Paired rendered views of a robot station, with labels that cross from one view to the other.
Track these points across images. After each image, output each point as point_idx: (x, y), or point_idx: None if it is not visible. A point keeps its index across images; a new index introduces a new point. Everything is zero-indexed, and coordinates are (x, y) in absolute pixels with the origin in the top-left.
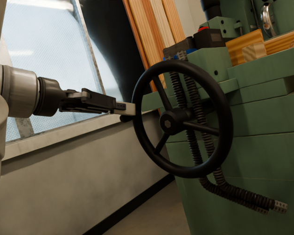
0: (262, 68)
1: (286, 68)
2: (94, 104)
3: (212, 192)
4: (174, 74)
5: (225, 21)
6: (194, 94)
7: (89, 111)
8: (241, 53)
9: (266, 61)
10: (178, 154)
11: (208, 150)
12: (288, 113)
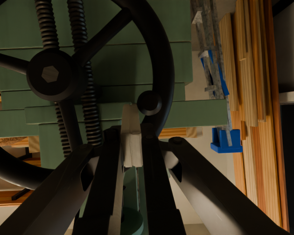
0: (20, 124)
1: None
2: (27, 217)
3: None
4: None
5: None
6: (58, 116)
7: (187, 168)
8: None
9: (16, 131)
10: (168, 22)
11: (43, 22)
12: (2, 71)
